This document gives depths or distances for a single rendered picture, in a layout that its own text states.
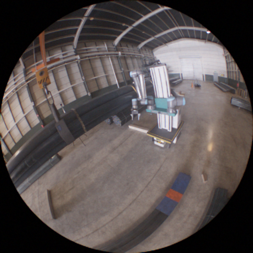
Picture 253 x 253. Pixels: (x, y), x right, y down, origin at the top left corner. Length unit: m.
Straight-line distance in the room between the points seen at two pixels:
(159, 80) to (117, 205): 2.43
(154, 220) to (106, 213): 0.81
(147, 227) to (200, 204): 0.89
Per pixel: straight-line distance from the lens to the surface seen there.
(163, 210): 1.43
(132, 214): 1.62
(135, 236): 1.50
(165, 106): 1.79
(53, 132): 1.36
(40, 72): 1.66
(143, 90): 1.51
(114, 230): 1.74
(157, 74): 1.80
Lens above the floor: 1.59
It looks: 30 degrees down
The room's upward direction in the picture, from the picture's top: 17 degrees counter-clockwise
